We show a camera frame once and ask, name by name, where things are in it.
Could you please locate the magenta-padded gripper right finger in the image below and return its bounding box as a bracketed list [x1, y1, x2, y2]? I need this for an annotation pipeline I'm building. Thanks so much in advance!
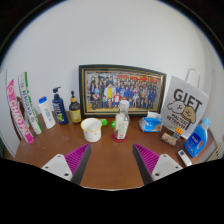
[132, 143, 184, 186]

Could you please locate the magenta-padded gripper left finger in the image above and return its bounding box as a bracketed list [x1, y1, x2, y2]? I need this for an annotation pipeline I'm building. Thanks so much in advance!
[40, 143, 92, 186]

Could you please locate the clear plastic drink bottle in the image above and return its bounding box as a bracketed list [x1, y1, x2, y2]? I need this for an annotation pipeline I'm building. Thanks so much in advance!
[113, 99, 131, 140]

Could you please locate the white remote control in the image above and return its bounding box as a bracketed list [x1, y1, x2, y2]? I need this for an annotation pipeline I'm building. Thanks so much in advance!
[177, 149, 193, 167]

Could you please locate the small patterned packet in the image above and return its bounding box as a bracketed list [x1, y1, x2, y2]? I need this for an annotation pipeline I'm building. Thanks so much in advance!
[160, 132, 178, 147]

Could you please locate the blue tissue pack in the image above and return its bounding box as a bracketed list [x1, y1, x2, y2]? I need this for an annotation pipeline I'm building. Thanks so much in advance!
[138, 111, 165, 133]

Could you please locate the blue detergent bottle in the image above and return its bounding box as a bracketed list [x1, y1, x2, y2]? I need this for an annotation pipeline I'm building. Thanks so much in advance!
[184, 116, 212, 158]

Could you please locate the white mug with yellow rim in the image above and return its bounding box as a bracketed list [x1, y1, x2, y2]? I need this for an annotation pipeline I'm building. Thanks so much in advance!
[80, 117, 103, 143]

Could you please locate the flat round red coaster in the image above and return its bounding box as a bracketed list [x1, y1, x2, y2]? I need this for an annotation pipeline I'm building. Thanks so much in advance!
[111, 132, 129, 144]

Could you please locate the white lotion bottle blue cap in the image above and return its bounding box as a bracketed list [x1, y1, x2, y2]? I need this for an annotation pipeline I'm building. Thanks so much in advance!
[37, 96, 57, 130]

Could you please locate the brown pump bottle yellow label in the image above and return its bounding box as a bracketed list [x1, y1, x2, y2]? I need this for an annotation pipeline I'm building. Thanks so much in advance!
[68, 90, 82, 124]

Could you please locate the dark blue pump bottle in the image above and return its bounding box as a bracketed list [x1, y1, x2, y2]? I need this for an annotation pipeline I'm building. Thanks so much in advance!
[51, 86, 69, 126]

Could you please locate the white radiator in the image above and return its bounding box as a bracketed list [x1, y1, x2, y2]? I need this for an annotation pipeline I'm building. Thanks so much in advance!
[212, 142, 224, 162]

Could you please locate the tall pink printed box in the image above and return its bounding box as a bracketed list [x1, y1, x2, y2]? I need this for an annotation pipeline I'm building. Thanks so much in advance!
[5, 78, 35, 145]

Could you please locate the white printed paper gift bag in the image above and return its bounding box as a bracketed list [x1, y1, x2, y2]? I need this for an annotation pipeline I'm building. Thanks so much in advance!
[160, 68, 210, 139]

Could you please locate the tall white green tube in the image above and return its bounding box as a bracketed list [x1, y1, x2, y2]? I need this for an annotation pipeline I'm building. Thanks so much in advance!
[17, 71, 44, 136]

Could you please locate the framed group picture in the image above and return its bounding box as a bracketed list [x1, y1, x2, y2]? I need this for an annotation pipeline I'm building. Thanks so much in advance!
[78, 64, 167, 118]

